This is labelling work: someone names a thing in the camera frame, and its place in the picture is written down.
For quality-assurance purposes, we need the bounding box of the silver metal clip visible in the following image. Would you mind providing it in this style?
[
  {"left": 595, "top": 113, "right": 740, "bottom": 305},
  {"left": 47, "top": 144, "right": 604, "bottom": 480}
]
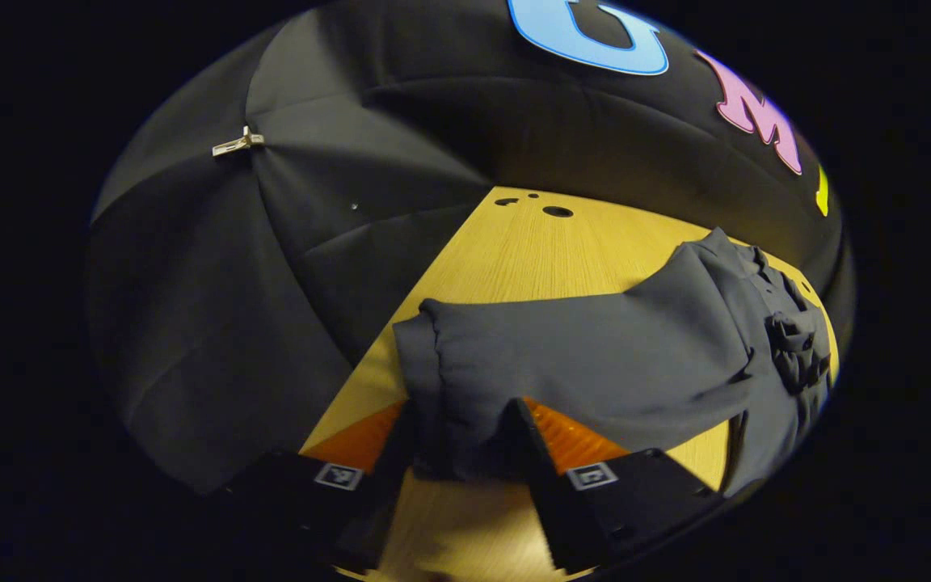
[{"left": 212, "top": 125, "right": 266, "bottom": 158}]

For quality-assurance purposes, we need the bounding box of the grey button shirt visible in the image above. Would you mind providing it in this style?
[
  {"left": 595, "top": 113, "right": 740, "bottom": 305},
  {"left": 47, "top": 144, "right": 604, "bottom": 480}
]
[{"left": 391, "top": 226, "right": 834, "bottom": 498}]

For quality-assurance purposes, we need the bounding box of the black backdrop cloth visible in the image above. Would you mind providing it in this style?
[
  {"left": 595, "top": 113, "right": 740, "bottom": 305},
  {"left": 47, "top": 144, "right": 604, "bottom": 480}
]
[{"left": 86, "top": 0, "right": 854, "bottom": 496}]

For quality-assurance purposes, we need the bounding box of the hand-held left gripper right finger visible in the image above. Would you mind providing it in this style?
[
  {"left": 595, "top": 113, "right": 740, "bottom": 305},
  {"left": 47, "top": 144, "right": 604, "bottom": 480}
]
[{"left": 510, "top": 396, "right": 729, "bottom": 575}]

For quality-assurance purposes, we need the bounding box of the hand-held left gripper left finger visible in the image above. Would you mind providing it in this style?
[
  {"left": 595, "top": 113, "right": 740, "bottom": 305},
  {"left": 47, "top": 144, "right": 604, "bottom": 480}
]
[{"left": 219, "top": 400, "right": 418, "bottom": 575}]

